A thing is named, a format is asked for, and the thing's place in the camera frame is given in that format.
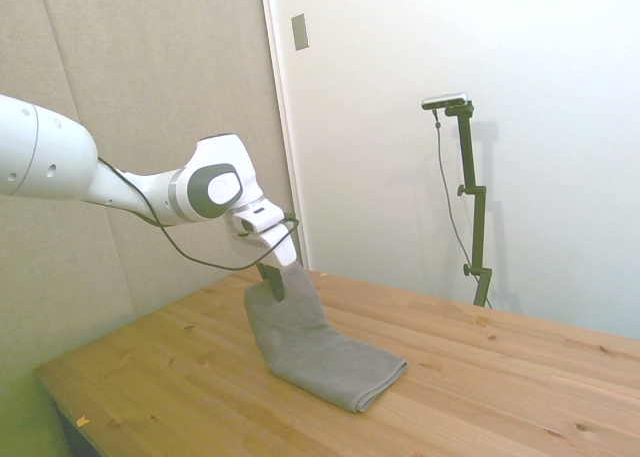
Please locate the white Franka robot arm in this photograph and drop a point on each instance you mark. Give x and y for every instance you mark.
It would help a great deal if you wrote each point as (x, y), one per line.
(45, 157)

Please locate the black camera stand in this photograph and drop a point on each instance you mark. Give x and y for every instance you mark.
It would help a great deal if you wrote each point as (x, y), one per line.
(470, 167)

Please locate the grey towel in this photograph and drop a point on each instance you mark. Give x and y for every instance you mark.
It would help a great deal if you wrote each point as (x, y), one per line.
(320, 357)

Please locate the small orange paper scrap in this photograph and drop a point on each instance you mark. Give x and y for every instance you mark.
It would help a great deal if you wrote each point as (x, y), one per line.
(82, 420)

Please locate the grey stand camera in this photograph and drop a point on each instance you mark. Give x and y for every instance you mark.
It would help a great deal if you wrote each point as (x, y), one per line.
(445, 100)

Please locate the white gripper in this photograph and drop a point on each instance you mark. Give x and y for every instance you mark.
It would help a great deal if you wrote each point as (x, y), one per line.
(282, 247)

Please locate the grey wall switch plate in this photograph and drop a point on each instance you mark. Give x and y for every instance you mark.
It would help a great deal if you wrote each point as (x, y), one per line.
(300, 32)

